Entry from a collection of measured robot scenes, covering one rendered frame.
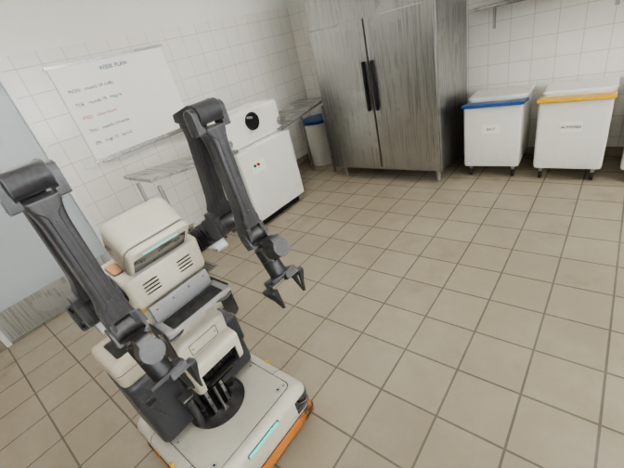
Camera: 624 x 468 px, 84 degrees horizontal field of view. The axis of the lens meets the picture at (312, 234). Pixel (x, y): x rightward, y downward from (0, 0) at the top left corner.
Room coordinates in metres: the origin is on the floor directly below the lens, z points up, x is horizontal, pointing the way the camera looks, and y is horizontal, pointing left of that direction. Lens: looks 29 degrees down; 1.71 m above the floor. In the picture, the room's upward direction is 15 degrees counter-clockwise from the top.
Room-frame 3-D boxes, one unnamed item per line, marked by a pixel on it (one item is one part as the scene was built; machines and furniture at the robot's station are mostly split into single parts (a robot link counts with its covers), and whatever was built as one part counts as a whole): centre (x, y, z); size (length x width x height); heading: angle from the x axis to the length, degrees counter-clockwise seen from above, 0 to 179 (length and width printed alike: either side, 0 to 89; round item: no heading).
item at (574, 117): (3.00, -2.62, 0.39); 0.64 x 0.54 x 0.77; 135
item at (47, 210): (0.69, 0.50, 1.40); 0.11 x 0.06 x 0.43; 134
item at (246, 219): (0.98, 0.19, 1.40); 0.11 x 0.06 x 0.43; 135
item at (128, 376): (1.23, 0.73, 0.59); 0.55 x 0.34 x 0.83; 135
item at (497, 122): (3.46, -2.17, 0.39); 0.64 x 0.54 x 0.77; 137
